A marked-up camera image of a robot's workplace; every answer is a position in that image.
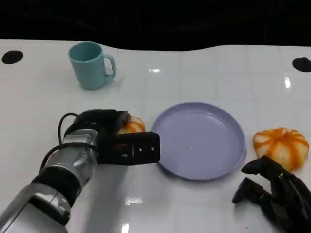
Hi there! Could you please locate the lilac plate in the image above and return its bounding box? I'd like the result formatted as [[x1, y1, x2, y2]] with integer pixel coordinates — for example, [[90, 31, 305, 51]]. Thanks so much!
[[151, 102, 247, 182]]

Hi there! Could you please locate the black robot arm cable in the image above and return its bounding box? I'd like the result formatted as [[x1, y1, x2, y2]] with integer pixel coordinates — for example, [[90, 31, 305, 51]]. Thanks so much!
[[40, 142, 98, 172], [57, 113, 85, 146]]

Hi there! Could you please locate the orange white toy bread roll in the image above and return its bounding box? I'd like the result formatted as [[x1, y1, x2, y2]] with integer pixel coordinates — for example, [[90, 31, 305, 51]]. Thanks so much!
[[252, 127, 310, 171], [116, 116, 146, 135]]

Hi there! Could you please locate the pale green mug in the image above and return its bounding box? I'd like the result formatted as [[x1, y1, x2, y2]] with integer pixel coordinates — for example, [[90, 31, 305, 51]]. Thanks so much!
[[68, 41, 117, 91]]

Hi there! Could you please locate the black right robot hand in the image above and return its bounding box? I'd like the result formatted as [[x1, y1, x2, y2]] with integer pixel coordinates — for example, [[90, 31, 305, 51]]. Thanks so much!
[[232, 155, 311, 233]]

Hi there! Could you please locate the black backdrop cloth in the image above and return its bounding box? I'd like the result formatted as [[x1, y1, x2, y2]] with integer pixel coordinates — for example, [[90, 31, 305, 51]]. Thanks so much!
[[0, 0, 311, 52]]

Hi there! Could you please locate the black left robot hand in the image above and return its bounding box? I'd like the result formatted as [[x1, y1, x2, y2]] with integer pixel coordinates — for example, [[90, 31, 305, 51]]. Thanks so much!
[[72, 109, 133, 146]]

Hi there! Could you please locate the black round table grommet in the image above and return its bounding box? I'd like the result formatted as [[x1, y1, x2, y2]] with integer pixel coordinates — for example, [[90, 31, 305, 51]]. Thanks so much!
[[1, 50, 24, 65], [292, 57, 311, 73]]

